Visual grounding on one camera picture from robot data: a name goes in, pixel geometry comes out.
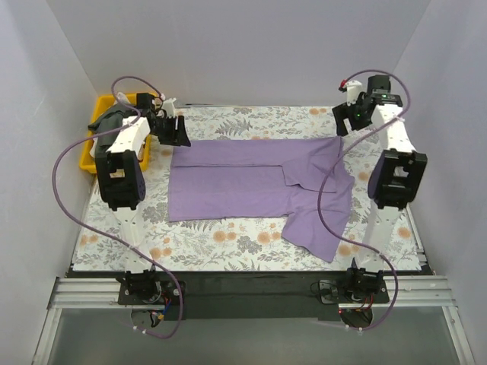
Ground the yellow plastic bin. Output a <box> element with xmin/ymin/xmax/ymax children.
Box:
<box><xmin>79</xmin><ymin>95</ymin><xmax>151</xmax><ymax>174</ymax></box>

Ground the aluminium frame rail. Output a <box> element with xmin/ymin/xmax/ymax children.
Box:
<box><xmin>30</xmin><ymin>276</ymin><xmax>130</xmax><ymax>365</ymax></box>

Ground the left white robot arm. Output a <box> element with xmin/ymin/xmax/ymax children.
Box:
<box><xmin>88</xmin><ymin>93</ymin><xmax>191</xmax><ymax>274</ymax></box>

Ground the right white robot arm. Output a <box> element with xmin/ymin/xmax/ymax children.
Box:
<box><xmin>332</xmin><ymin>72</ymin><xmax>428</xmax><ymax>271</ymax></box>

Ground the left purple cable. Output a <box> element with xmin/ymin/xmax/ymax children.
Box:
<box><xmin>52</xmin><ymin>75</ymin><xmax>184</xmax><ymax>339</ymax></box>

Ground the purple cable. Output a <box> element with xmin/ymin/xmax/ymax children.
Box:
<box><xmin>52</xmin><ymin>75</ymin><xmax>184</xmax><ymax>339</ymax></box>
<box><xmin>317</xmin><ymin>68</ymin><xmax>412</xmax><ymax>332</ymax></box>

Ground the purple t-shirt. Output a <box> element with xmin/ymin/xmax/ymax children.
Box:
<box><xmin>167</xmin><ymin>137</ymin><xmax>355</xmax><ymax>262</ymax></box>

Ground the dark grey t-shirt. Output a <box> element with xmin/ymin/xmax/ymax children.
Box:
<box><xmin>88</xmin><ymin>104</ymin><xmax>134</xmax><ymax>157</ymax></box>

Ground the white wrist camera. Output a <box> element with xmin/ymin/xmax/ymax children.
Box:
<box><xmin>158</xmin><ymin>98</ymin><xmax>177</xmax><ymax>119</ymax></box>
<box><xmin>339</xmin><ymin>80</ymin><xmax>364</xmax><ymax>106</ymax></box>

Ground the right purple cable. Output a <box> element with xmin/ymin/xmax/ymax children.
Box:
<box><xmin>317</xmin><ymin>68</ymin><xmax>412</xmax><ymax>332</ymax></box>

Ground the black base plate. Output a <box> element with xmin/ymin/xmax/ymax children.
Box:
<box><xmin>117</xmin><ymin>268</ymin><xmax>392</xmax><ymax>323</ymax></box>

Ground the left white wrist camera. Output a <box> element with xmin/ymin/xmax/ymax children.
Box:
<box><xmin>158</xmin><ymin>98</ymin><xmax>177</xmax><ymax>119</ymax></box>

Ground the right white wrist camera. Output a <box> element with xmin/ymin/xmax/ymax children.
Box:
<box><xmin>339</xmin><ymin>80</ymin><xmax>364</xmax><ymax>106</ymax></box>

